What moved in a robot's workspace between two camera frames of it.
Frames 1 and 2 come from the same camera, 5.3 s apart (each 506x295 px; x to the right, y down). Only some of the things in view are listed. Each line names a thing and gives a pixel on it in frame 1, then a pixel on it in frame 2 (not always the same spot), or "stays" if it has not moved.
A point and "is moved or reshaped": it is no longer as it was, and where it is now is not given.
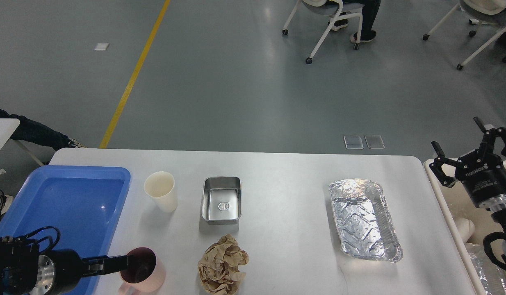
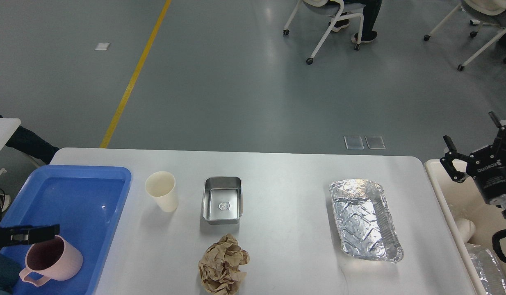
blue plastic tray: x=84 y=204 stays
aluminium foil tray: x=364 y=220 stays
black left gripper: x=59 y=270 to x=1 y=237
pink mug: x=147 y=275 is moved or reshaped
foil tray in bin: x=494 y=280 stays
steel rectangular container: x=222 y=200 stays
